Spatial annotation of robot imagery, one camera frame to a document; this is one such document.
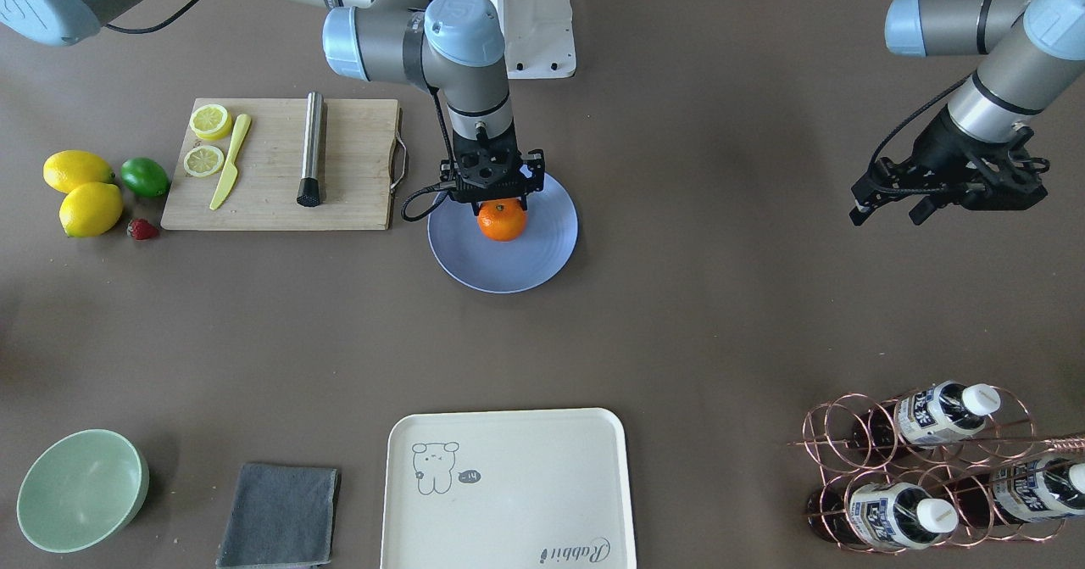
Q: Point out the copper wire bottle rack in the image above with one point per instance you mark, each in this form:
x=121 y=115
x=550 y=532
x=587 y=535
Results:
x=1009 y=436

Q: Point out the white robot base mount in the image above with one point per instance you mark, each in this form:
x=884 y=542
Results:
x=539 y=38

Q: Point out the black gripper body fruit side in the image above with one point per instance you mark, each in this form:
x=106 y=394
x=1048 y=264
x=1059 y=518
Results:
x=536 y=174

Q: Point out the whole lemon upper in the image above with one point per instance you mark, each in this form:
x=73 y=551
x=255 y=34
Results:
x=91 y=209

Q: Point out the orange mandarin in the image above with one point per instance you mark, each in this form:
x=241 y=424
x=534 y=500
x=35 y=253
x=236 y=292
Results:
x=502 y=220

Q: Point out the green lime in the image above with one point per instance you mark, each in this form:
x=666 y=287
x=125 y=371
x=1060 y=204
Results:
x=144 y=177

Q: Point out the lemon slice upper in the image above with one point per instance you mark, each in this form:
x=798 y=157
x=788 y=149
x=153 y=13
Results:
x=203 y=161

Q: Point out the grey folded cloth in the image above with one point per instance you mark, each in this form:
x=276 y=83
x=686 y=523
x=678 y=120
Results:
x=281 y=517

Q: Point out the wooden cutting board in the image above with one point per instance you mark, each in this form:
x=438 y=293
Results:
x=356 y=171

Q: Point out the yellow plastic knife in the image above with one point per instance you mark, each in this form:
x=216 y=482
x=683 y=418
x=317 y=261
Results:
x=229 y=172

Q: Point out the cream rabbit tray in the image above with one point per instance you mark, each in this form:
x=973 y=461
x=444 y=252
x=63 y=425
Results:
x=508 y=489

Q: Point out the blue round plate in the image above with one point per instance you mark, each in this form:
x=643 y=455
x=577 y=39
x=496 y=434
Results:
x=490 y=266

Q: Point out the black gripper finger plate side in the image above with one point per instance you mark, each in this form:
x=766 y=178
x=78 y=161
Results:
x=868 y=197
x=924 y=209

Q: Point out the robot arm at fruit side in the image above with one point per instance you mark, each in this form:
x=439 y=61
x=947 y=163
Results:
x=451 y=47

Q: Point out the black gripper body plate side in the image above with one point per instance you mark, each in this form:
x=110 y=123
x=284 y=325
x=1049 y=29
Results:
x=939 y=148

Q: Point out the whole lemon lower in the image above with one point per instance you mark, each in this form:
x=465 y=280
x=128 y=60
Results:
x=66 y=170

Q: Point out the steel muddler black tip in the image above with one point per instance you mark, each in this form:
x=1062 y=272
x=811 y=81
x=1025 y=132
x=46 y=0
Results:
x=309 y=193

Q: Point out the lemon half lower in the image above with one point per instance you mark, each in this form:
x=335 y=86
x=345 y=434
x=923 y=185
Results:
x=210 y=122

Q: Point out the robot arm at plate side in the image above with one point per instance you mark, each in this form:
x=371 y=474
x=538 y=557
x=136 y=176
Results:
x=1032 y=51

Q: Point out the green bowl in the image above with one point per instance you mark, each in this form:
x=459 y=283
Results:
x=82 y=490

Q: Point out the red strawberry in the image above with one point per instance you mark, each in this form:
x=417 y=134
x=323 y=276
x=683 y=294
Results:
x=140 y=229

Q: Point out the whole lemon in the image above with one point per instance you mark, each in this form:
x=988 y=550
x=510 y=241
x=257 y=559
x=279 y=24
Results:
x=91 y=209
x=66 y=170

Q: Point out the tea bottle front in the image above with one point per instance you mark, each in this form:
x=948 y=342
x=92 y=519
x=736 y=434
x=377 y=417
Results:
x=878 y=514

